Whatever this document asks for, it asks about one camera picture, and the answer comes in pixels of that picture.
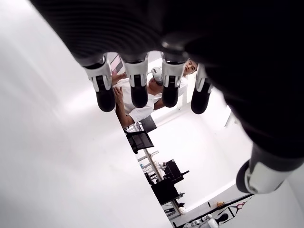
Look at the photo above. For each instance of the black folding chair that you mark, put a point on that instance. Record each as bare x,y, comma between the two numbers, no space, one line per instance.
140,142

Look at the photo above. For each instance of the seated person in white shirt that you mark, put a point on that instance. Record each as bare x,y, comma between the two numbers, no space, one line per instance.
140,114

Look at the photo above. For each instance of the white VR headset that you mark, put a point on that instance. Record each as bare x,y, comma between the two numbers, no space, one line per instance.
156,73

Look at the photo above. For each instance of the dark flat panel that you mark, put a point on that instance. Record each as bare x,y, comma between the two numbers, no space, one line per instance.
148,123

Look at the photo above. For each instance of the white humanoid robot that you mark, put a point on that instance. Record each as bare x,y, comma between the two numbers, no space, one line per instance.
209,222

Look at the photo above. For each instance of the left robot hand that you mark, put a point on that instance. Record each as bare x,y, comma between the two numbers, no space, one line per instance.
190,28

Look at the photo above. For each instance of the standing person in white shirt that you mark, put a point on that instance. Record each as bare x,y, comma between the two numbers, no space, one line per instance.
190,69

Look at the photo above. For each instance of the pink lit screen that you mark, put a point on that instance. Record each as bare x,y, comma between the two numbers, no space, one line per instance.
116,65

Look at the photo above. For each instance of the black equipment cabinet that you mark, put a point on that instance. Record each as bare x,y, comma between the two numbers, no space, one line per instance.
171,183

